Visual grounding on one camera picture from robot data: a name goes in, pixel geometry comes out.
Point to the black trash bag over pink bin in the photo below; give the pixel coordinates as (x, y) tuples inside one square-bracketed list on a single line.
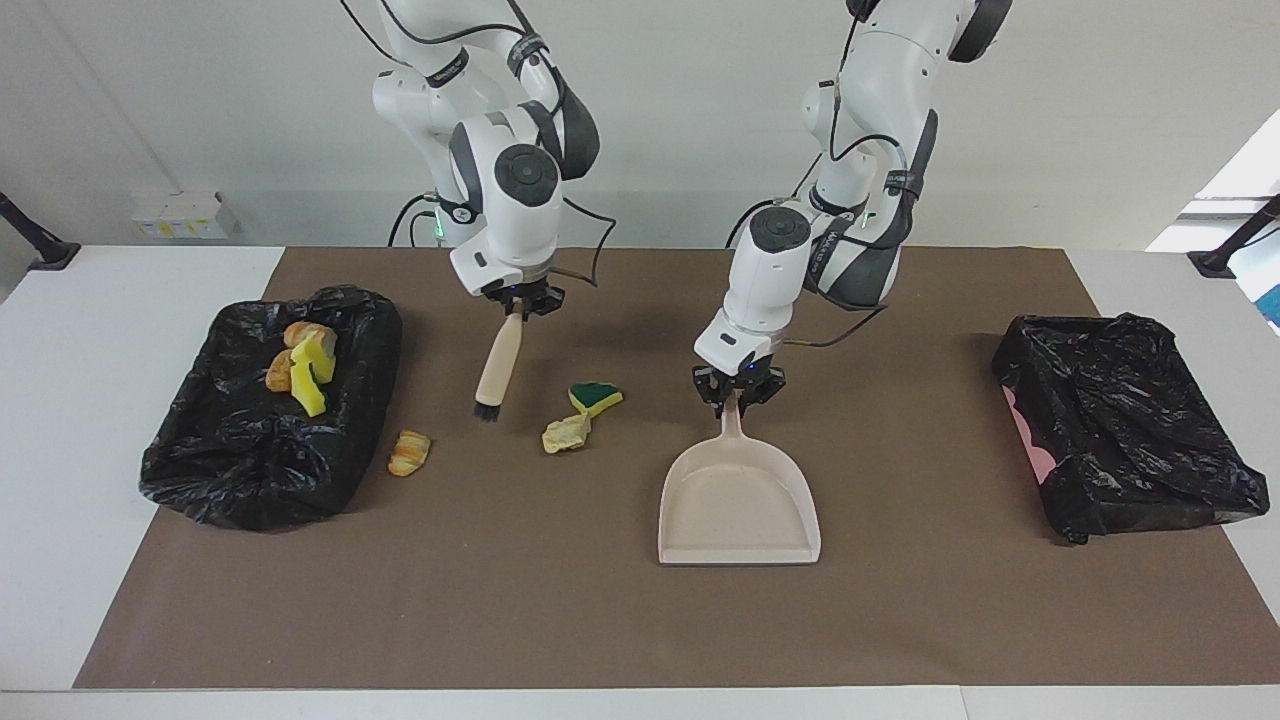
[(1120, 420)]

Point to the golden brown bread roll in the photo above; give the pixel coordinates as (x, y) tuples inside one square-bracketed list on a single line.
[(280, 372)]

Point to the beige plastic dustpan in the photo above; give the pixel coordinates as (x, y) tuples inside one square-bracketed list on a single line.
[(735, 500)]

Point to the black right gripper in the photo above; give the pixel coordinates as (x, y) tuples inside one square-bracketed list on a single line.
[(525, 294)]

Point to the brown table mat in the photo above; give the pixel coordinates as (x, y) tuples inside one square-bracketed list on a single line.
[(500, 600)]

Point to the black camera stand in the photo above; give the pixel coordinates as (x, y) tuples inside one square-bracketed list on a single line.
[(1215, 265), (50, 255)]

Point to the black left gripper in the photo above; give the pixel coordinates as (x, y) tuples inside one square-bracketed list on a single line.
[(740, 382)]

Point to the striped toy croissant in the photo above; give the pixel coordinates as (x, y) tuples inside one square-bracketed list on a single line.
[(409, 453), (303, 333)]

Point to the pale yellow foam piece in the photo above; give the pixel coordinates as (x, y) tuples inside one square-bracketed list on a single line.
[(566, 434)]

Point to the green and yellow sponge piece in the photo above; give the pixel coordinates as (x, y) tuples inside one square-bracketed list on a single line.
[(595, 398)]

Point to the pink bin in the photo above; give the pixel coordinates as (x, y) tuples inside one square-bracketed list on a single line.
[(1035, 450)]

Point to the beige hand brush black bristles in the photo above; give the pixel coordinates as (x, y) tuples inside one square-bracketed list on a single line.
[(500, 360)]

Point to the large yellow sponge block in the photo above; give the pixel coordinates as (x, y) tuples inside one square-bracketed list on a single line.
[(320, 355)]

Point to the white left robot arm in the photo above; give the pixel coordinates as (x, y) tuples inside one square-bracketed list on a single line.
[(770, 290)]

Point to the small yellow sponge wedge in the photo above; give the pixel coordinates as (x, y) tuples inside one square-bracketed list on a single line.
[(310, 395)]

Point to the white wall socket box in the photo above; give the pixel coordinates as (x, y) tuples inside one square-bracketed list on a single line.
[(185, 215)]

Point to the blue object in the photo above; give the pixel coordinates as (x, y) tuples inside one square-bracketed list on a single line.
[(1273, 305)]

